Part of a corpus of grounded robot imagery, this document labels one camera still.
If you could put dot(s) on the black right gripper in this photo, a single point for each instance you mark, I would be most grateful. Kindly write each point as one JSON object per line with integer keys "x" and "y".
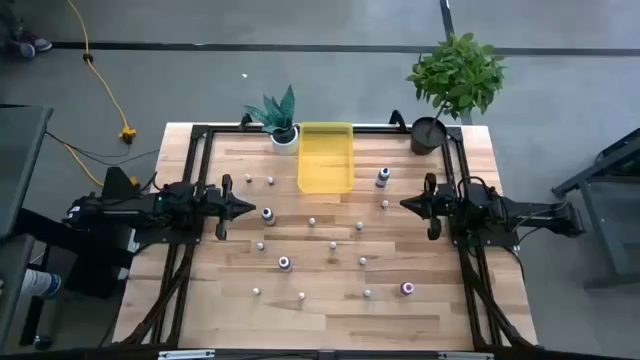
{"x": 440, "y": 205}

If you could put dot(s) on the blue nozzle food coloring bottle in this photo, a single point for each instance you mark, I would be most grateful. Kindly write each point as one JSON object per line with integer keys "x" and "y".
{"x": 382, "y": 176}

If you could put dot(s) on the person's shoe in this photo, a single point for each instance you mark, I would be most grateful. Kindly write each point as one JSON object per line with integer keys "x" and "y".
{"x": 40, "y": 44}
{"x": 24, "y": 50}

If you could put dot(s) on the snake plant in white pot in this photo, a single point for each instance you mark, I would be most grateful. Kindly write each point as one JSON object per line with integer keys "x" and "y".
{"x": 285, "y": 145}

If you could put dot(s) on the red nozzle food coloring bottle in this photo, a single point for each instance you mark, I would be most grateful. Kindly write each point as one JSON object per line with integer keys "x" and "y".
{"x": 407, "y": 288}

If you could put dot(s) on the person's leg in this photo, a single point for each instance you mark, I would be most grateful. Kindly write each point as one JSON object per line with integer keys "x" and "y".
{"x": 9, "y": 17}

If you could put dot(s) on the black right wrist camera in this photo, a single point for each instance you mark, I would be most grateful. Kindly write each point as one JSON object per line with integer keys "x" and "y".
{"x": 475, "y": 195}

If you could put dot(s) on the silver metal bracket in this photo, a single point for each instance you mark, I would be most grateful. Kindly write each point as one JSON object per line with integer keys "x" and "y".
{"x": 185, "y": 354}
{"x": 465, "y": 356}

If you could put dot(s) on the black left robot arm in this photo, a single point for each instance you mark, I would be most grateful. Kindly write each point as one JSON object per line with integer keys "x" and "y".
{"x": 125, "y": 210}

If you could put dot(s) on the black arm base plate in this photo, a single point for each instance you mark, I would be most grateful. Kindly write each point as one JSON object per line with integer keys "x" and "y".
{"x": 500, "y": 241}
{"x": 160, "y": 240}

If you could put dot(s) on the yellow translucent plastic tray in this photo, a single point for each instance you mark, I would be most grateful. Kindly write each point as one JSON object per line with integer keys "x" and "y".
{"x": 325, "y": 165}

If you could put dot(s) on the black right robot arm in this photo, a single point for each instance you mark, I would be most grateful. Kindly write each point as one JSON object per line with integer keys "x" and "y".
{"x": 530, "y": 212}

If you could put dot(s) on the blue capped bottle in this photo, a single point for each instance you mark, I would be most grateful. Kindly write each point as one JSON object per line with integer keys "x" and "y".
{"x": 268, "y": 216}

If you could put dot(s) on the white object with blue rim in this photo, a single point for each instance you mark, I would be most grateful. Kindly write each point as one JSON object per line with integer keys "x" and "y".
{"x": 37, "y": 282}

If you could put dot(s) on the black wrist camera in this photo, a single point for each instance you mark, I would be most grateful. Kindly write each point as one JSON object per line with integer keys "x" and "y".
{"x": 475, "y": 195}
{"x": 181, "y": 194}

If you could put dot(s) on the black caster wheel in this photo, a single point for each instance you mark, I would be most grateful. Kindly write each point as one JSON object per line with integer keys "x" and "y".
{"x": 42, "y": 343}

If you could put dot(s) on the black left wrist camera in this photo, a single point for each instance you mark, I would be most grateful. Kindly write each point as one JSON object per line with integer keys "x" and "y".
{"x": 181, "y": 194}

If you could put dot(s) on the black stand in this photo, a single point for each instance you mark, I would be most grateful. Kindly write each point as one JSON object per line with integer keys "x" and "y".
{"x": 117, "y": 182}

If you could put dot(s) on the purple nozzle food coloring bottle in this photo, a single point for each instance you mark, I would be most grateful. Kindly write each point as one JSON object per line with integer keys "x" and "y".
{"x": 284, "y": 263}

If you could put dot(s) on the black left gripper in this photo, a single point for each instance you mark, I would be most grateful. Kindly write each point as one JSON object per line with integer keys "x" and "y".
{"x": 215, "y": 205}

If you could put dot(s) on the black aluminium extrusion frame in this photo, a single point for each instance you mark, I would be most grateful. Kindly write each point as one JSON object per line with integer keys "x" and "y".
{"x": 385, "y": 131}

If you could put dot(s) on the dark grey desk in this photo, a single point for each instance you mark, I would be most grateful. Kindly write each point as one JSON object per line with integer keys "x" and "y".
{"x": 12, "y": 290}
{"x": 20, "y": 160}

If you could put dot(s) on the dark grey cart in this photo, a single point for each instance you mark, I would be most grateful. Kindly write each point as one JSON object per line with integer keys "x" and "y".
{"x": 615, "y": 225}

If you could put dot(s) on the leafy tree in black pot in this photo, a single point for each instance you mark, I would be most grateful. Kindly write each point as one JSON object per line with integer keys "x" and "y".
{"x": 427, "y": 135}

